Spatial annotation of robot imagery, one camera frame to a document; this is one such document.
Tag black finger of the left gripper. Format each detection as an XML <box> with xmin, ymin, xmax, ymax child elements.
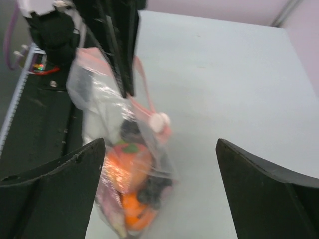
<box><xmin>104</xmin><ymin>0</ymin><xmax>140</xmax><ymax>97</ymax></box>

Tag dark toy grape bunch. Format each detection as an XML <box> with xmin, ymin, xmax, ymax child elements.
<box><xmin>120</xmin><ymin>119</ymin><xmax>173</xmax><ymax>210</ymax></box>

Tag toy peach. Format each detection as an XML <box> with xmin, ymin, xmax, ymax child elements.
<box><xmin>102</xmin><ymin>143</ymin><xmax>153</xmax><ymax>194</ymax></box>

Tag left aluminium corner post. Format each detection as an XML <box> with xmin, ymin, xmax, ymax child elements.
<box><xmin>270</xmin><ymin>0</ymin><xmax>303</xmax><ymax>28</ymax></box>

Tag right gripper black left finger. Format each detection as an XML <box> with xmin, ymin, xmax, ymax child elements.
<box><xmin>0</xmin><ymin>138</ymin><xmax>105</xmax><ymax>239</ymax></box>

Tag orange toy tangerine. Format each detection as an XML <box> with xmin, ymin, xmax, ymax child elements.
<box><xmin>121</xmin><ymin>192</ymin><xmax>158</xmax><ymax>232</ymax></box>

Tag purple toy eggplant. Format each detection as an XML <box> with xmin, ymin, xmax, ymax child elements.
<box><xmin>95</xmin><ymin>179</ymin><xmax>128</xmax><ymax>239</ymax></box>

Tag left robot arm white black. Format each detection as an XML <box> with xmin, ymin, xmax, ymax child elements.
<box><xmin>17</xmin><ymin>0</ymin><xmax>147</xmax><ymax>98</ymax></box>

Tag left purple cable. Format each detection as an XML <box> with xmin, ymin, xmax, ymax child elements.
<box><xmin>3</xmin><ymin>3</ymin><xmax>20</xmax><ymax>70</ymax></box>

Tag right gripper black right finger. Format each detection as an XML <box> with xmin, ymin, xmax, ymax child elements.
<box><xmin>216</xmin><ymin>138</ymin><xmax>319</xmax><ymax>239</ymax></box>

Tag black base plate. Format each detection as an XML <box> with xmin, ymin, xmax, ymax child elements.
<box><xmin>0</xmin><ymin>65</ymin><xmax>83</xmax><ymax>178</ymax></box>

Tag clear zip top bag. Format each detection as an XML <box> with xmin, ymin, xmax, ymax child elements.
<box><xmin>66</xmin><ymin>47</ymin><xmax>177</xmax><ymax>239</ymax></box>

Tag white slotted cable duct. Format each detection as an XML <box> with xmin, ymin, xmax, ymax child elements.
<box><xmin>0</xmin><ymin>43</ymin><xmax>44</xmax><ymax>152</ymax></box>

